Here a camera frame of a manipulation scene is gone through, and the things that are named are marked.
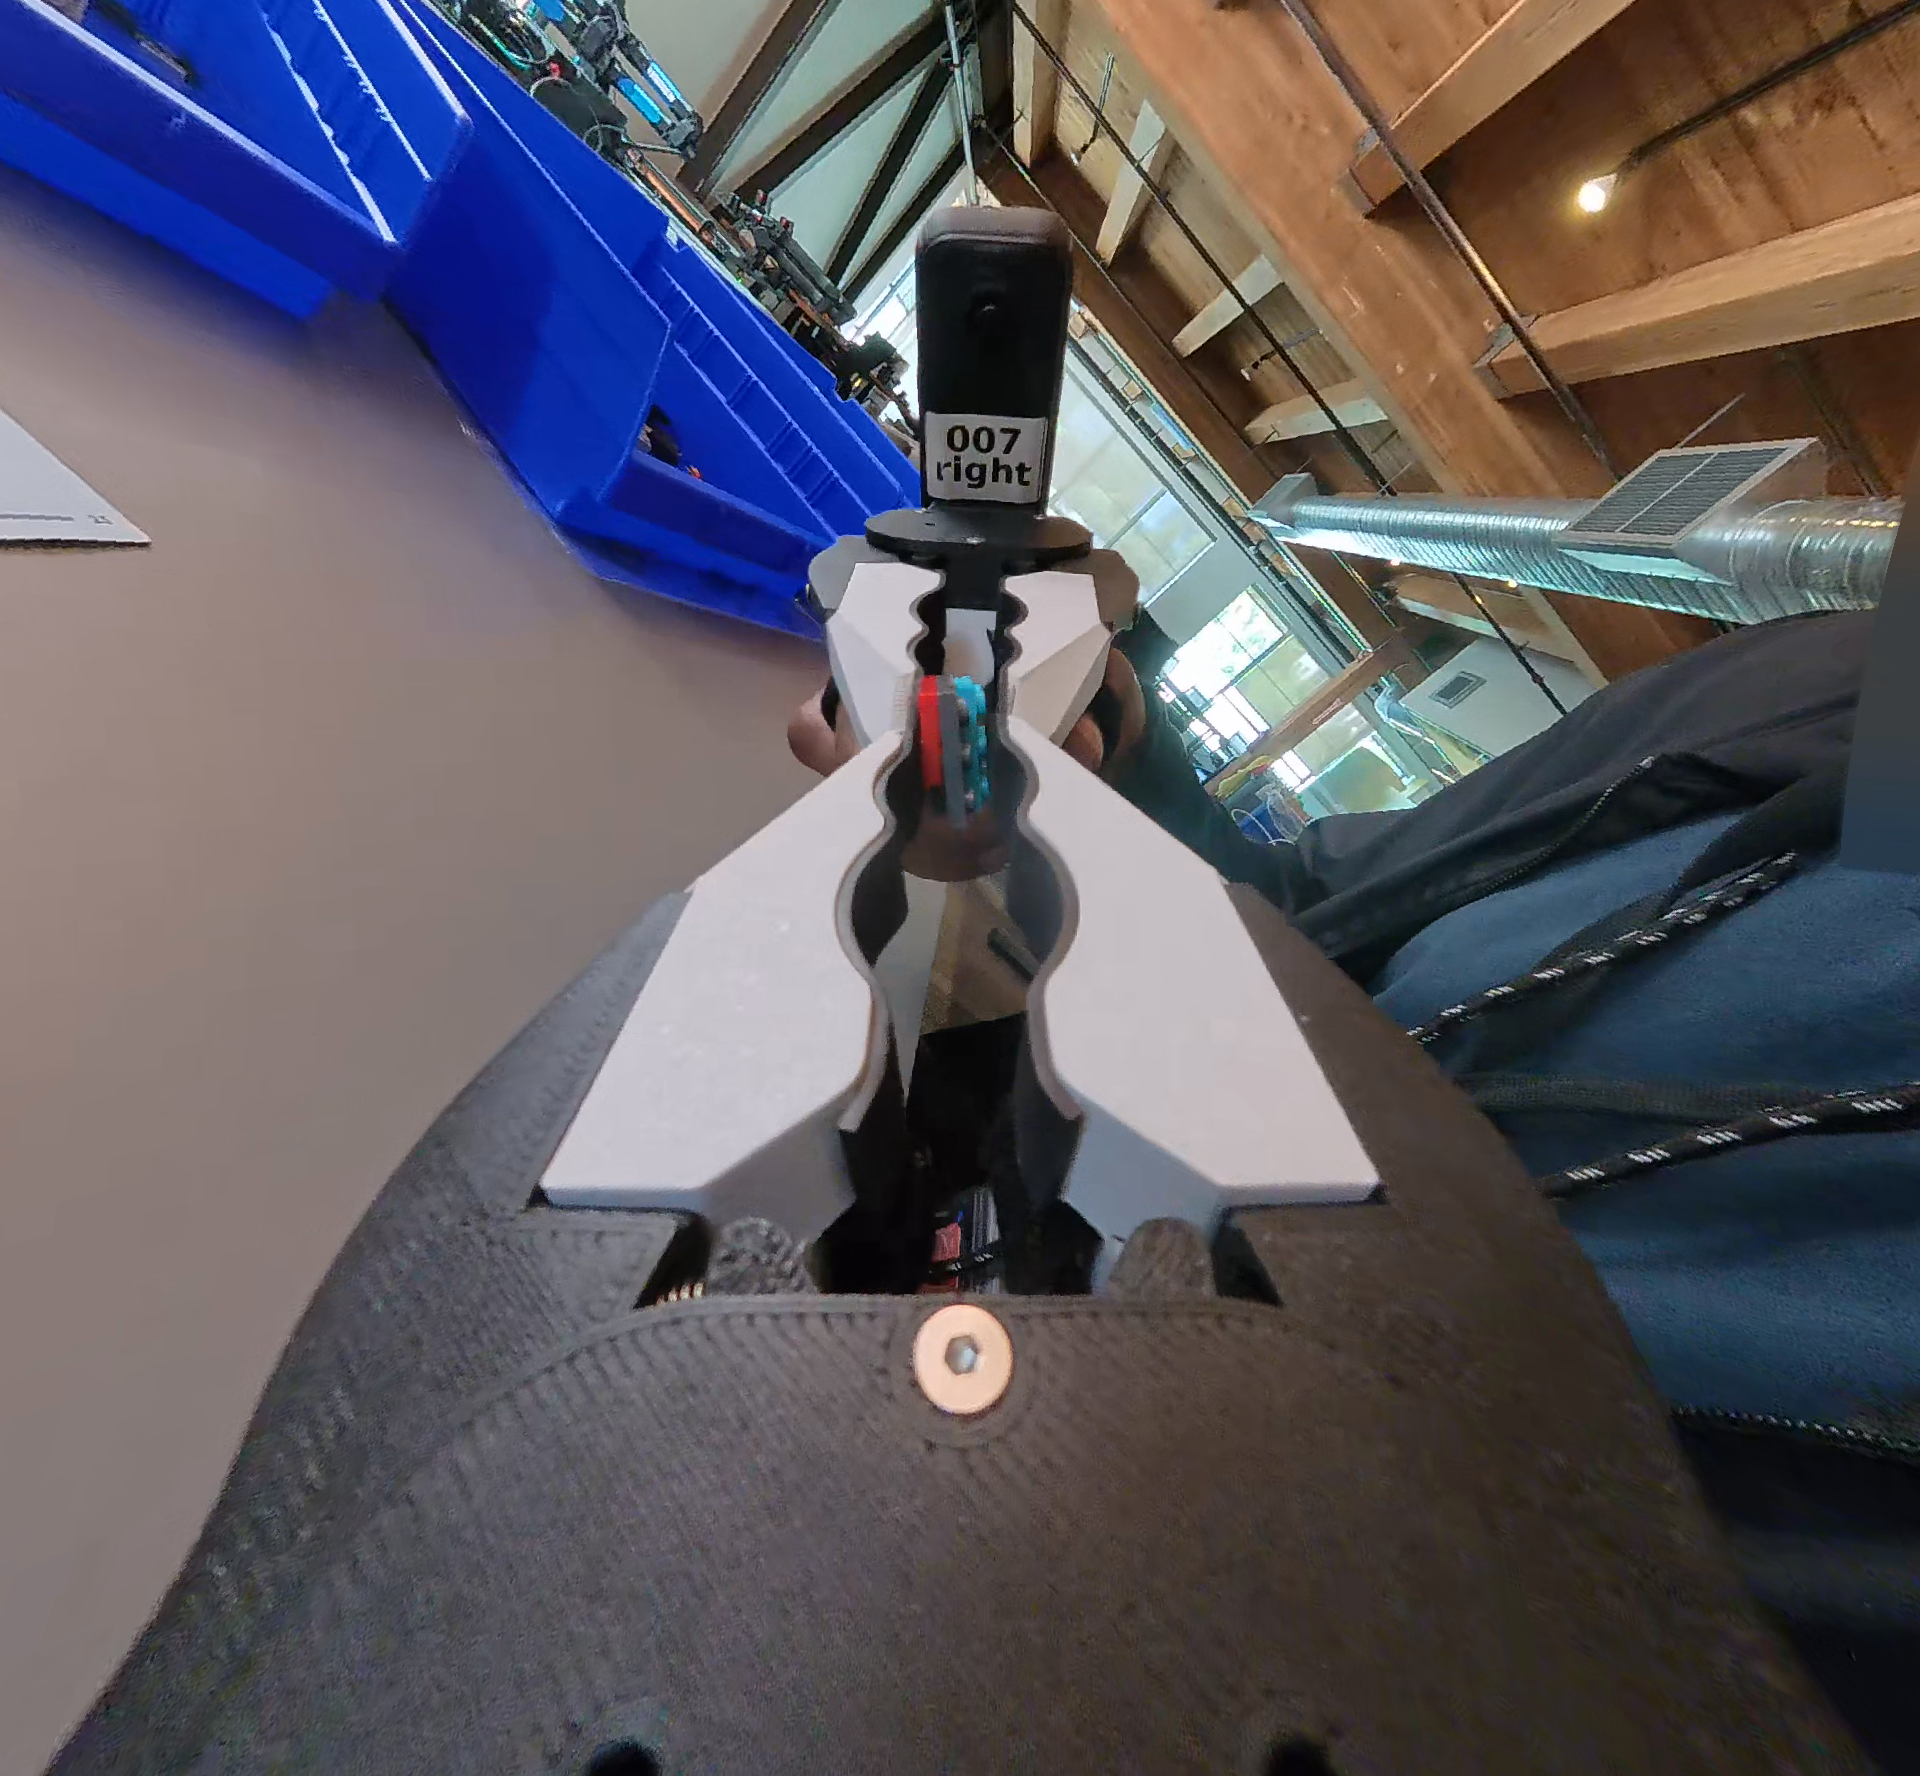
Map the person's torso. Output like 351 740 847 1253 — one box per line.
1320 613 1920 1701

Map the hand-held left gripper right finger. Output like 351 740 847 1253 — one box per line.
992 717 1386 1287

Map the printed instruction sheet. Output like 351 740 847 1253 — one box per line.
0 411 154 547

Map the red teal toy brick assembly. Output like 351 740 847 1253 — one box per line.
916 673 997 819

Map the blue black robot equipment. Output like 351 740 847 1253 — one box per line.
411 0 706 162

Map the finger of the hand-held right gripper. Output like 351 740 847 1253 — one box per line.
997 572 1123 760
822 560 948 760

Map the black speckled drawstring cord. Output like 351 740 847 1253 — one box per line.
1411 853 1801 1044
1537 1079 1920 1201

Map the metal air duct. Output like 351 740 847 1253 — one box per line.
1254 437 1909 630

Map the dark robot equipment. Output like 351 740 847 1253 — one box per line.
713 192 917 416

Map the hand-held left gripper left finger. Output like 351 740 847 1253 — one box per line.
537 730 963 1287

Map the person's right forearm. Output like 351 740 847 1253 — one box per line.
1119 613 1382 976

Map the blue divided plastic bin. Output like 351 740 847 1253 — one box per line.
384 0 925 638

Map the person's right hand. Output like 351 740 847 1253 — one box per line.
786 650 1151 882

